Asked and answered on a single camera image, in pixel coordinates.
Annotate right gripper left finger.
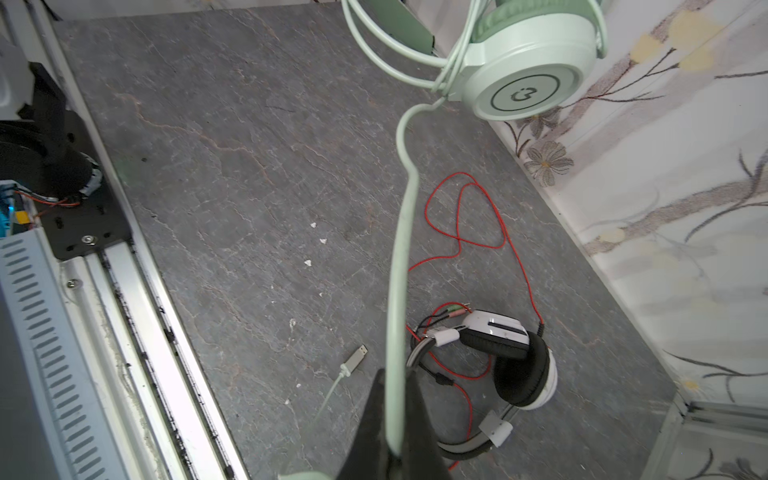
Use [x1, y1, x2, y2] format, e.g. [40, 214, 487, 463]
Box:
[337, 369, 390, 480]

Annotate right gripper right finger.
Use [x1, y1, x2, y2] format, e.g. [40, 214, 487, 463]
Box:
[401, 371, 451, 480]

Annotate white green headphone cable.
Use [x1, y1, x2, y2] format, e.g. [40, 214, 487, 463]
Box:
[275, 89, 448, 480]

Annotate green white headphones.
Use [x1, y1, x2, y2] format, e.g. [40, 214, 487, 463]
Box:
[342, 1, 608, 121]

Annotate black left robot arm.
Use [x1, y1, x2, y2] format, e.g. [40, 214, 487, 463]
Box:
[1, 38, 103, 202]

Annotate black white headphones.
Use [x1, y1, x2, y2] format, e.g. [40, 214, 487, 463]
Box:
[406, 303, 558, 462]

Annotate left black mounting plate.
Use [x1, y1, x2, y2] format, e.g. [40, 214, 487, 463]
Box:
[30, 62, 132, 260]

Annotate red headphone cable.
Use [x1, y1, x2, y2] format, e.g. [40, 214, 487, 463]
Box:
[404, 172, 546, 472]

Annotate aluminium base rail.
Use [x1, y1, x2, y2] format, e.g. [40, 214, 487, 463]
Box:
[1, 1, 247, 479]

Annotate white slotted cable duct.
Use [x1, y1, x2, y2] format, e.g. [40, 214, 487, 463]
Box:
[1, 232, 128, 479]

